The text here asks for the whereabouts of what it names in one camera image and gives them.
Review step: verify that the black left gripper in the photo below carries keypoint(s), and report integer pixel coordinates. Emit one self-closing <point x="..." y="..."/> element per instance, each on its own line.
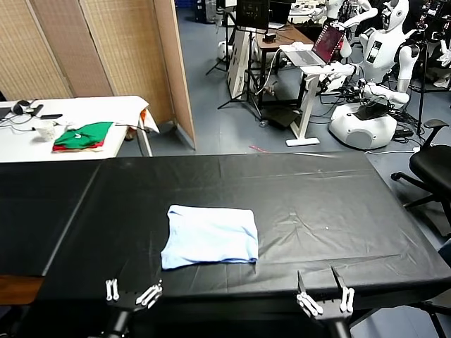
<point x="127" y="303"/>

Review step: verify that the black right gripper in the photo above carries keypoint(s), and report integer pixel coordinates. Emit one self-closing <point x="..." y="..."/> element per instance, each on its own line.
<point x="329" y="310"/>

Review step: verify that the light blue t-shirt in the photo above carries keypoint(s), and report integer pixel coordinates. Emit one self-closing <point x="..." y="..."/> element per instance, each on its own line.
<point x="211" y="236"/>

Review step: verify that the wide black tablecloth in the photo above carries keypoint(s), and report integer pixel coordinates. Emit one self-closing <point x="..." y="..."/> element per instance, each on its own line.
<point x="299" y="183"/>

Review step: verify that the red folded shirt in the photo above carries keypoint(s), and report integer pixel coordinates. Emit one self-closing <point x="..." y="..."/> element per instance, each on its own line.
<point x="75" y="149"/>

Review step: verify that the green folded shirt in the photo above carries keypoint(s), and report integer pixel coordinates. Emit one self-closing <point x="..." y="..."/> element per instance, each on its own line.
<point x="84" y="135"/>

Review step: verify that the black office chair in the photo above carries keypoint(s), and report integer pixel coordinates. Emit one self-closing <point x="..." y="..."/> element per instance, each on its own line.
<point x="428" y="162"/>

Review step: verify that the white table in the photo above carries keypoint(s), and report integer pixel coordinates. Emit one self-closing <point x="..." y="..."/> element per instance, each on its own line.
<point x="21" y="149"/>

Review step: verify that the black power strip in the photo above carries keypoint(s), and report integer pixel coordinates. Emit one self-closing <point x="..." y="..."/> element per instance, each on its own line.
<point x="405" y="132"/>

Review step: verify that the white cloth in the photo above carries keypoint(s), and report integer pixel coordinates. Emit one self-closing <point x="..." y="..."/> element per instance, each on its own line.
<point x="105" y="109"/>

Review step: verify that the white standing desk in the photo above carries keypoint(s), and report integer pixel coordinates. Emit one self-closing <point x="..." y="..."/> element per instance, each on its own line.
<point x="304" y="105"/>

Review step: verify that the black smartphone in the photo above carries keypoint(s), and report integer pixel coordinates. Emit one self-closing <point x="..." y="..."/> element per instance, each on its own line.
<point x="51" y="115"/>

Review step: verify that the black remote device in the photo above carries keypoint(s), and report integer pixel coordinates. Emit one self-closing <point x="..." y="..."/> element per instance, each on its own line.
<point x="34" y="110"/>

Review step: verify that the black light stand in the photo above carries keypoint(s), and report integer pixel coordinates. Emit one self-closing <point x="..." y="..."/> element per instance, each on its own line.
<point x="421" y="105"/>

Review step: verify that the black headphones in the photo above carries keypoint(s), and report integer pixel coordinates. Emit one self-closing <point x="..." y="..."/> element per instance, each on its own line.
<point x="21" y="106"/>

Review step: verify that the open laptop red screen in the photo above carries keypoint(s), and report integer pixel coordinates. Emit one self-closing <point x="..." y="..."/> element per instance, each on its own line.
<point x="306" y="56"/>

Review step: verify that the black tripod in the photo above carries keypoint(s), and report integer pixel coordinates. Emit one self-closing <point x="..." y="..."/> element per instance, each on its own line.
<point x="251" y="63"/>

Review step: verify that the brown cardboard board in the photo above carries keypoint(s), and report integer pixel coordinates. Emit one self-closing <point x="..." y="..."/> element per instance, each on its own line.
<point x="105" y="45"/>

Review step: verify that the white board panel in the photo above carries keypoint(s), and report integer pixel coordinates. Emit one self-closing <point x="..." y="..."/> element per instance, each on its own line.
<point x="236" y="63"/>

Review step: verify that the white computer mouse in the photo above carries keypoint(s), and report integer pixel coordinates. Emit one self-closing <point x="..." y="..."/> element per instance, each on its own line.
<point x="298" y="44"/>

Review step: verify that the white round device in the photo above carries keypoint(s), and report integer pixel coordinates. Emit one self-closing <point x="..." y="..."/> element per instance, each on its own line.
<point x="222" y="49"/>

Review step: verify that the brown wooden desk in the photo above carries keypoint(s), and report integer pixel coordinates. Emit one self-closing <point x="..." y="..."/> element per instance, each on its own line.
<point x="282" y="37"/>

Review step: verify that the small black box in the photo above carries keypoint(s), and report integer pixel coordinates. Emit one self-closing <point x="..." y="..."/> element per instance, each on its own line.
<point x="270" y="38"/>

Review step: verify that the slim white humanoid robot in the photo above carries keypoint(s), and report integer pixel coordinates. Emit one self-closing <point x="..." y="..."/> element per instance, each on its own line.
<point x="333" y="7"/>

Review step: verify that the black monitor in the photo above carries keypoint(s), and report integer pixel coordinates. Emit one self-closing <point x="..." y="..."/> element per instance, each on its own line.
<point x="252" y="14"/>

